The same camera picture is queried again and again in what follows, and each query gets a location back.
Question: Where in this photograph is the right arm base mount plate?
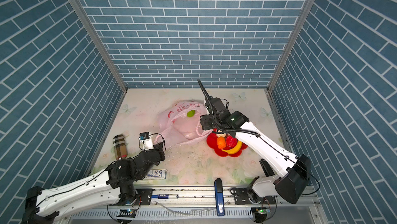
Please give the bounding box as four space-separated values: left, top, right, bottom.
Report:
230 187 276 205

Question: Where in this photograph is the plaid brown cylinder case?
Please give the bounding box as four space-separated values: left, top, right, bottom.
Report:
113 134 128 160

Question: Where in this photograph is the pink plastic fruit bag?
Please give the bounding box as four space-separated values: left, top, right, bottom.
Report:
155 101 212 148

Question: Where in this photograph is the red apple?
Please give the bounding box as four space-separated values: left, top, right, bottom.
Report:
226 136 238 149

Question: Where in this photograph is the toothpaste box white blue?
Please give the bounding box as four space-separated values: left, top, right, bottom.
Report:
144 169 167 180

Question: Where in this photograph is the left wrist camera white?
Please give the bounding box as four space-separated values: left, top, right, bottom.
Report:
139 132 154 150

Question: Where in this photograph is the green circuit board right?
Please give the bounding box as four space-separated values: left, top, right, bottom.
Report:
251 207 271 215

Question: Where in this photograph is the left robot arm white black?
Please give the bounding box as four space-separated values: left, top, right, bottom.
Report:
22 143 165 224

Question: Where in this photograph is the green circuit board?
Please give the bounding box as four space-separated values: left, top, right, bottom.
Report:
116 208 137 219
251 207 271 215

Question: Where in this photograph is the black remote-like object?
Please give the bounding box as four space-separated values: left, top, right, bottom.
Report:
259 159 275 177

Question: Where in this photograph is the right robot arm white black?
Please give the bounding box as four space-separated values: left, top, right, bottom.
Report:
200 96 311 204

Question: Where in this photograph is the green fruit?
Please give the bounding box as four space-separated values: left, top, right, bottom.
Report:
187 110 195 117

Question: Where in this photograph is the aluminium front rail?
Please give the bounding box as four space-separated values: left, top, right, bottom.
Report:
66 184 320 210

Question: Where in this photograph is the blue black stapler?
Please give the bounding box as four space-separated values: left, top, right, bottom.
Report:
214 178 225 217

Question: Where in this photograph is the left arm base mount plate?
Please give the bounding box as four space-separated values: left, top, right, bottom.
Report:
135 188 154 206

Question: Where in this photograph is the yellow banana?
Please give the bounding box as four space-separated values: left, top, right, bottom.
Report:
222 141 243 155

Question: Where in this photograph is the green circuit board left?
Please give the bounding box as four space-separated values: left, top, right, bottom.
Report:
116 208 137 219

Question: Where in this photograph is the red flower-shaped plate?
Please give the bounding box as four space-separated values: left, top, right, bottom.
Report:
206 133 248 157

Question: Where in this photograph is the orange fruit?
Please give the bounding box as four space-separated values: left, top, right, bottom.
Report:
216 136 227 150

